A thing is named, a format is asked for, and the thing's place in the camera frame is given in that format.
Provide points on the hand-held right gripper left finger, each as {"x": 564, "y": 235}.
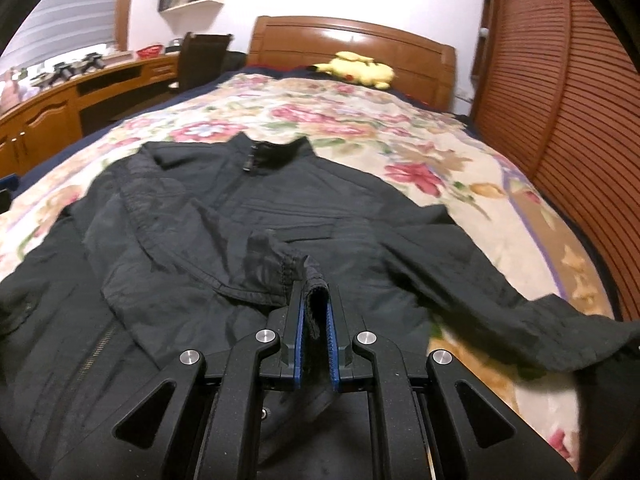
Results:
{"x": 298, "y": 340}

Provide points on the slatted wooden wardrobe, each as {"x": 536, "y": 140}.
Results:
{"x": 575, "y": 85}

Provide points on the wooden desk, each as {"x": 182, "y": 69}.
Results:
{"x": 47, "y": 110}

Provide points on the dark desk clutter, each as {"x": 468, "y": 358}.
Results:
{"x": 80, "y": 66}

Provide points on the floral blanket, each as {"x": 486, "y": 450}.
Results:
{"x": 400, "y": 125}

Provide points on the yellow plush toy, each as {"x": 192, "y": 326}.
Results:
{"x": 355, "y": 71}

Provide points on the wooden bed headboard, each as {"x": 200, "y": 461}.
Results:
{"x": 325, "y": 40}

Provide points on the metal bowl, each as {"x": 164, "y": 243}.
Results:
{"x": 175, "y": 43}

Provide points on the black jacket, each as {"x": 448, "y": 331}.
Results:
{"x": 240, "y": 210}

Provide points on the window blind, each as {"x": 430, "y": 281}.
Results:
{"x": 65, "y": 15}

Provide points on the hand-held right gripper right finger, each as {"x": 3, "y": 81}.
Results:
{"x": 333, "y": 355}

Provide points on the wooden window frame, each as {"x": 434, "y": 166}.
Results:
{"x": 125, "y": 10}

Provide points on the dark chair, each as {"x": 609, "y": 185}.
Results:
{"x": 202, "y": 60}

